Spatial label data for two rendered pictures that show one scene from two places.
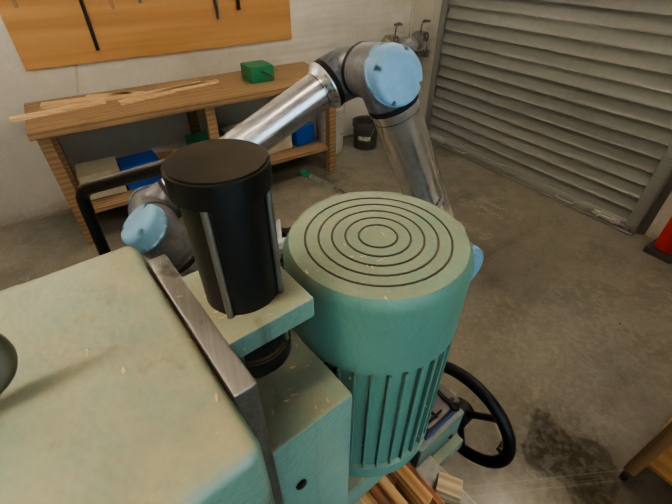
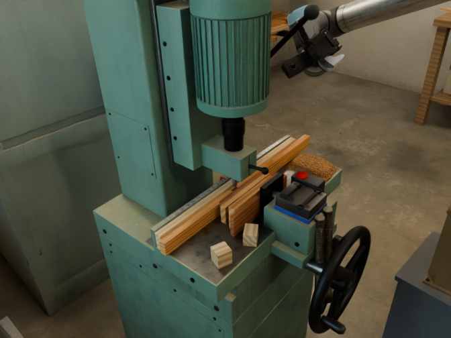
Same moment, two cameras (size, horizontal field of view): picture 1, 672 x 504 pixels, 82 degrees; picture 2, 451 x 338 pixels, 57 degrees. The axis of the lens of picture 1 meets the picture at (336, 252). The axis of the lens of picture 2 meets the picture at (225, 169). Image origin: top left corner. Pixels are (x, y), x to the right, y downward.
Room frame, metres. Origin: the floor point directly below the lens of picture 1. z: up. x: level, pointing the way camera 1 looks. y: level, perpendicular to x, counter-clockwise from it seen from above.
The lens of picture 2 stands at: (0.09, -0.95, 1.61)
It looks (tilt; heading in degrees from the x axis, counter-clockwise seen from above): 33 degrees down; 80
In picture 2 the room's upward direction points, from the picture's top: 2 degrees counter-clockwise
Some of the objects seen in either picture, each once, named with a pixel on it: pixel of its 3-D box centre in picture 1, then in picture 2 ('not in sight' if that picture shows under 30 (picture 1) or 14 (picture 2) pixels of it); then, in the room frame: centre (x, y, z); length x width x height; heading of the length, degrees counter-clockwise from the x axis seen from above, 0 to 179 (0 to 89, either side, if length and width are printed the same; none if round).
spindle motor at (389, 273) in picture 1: (368, 342); (231, 40); (0.29, -0.04, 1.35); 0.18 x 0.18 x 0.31
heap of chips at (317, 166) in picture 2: not in sight; (313, 163); (0.56, 0.07, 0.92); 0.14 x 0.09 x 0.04; 128
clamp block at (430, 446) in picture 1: (414, 416); (299, 217); (0.43, -0.17, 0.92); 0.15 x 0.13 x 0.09; 38
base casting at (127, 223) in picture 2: not in sight; (206, 221); (0.21, 0.06, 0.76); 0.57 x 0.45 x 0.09; 128
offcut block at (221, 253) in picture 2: not in sight; (221, 255); (0.20, -0.26, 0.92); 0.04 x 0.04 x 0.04; 17
